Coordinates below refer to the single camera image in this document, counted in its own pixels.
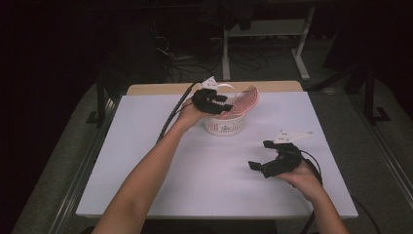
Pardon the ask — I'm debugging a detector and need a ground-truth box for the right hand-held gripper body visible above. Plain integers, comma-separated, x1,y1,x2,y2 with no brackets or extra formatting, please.
260,129,315,179

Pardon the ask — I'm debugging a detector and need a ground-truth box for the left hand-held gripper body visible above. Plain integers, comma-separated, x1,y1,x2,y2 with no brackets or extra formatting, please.
191,75,226,115

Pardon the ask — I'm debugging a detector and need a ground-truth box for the white plastic basket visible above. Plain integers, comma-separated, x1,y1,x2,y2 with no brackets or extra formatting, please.
203,82,246,137

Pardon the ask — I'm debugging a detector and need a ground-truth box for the pink hairbrush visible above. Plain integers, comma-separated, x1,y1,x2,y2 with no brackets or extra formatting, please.
216,85,260,121

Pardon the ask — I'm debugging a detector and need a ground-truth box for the person's left hand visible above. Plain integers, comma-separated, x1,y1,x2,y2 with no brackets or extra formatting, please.
174,97,214,132

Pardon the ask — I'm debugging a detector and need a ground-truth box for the person's right hand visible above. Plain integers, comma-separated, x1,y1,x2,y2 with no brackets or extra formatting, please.
276,159,325,203

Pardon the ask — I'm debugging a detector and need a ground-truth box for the white metal stand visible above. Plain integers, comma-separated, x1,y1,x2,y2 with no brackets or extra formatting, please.
221,6,317,82

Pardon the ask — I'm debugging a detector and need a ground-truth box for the dark metal stand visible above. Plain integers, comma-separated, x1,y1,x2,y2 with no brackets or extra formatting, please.
85,73,112,129
362,64,393,127

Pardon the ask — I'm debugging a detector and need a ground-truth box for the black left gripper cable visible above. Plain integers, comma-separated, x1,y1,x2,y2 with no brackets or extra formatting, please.
155,81,201,144

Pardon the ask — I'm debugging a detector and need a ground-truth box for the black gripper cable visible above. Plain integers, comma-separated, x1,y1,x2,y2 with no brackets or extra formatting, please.
297,149,325,234
155,81,201,144

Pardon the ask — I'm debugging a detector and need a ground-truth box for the tangle of floor cables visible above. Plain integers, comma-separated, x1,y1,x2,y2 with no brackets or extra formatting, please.
151,32,272,84

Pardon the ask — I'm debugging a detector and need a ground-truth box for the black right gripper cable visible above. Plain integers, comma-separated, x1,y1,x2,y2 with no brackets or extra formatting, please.
297,149,325,234

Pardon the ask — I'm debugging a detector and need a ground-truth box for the black cable on floor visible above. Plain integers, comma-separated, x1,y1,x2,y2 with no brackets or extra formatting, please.
350,194,382,234

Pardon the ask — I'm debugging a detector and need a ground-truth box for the metal frame rail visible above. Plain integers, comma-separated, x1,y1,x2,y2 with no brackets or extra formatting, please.
350,94,413,198
48,97,122,234

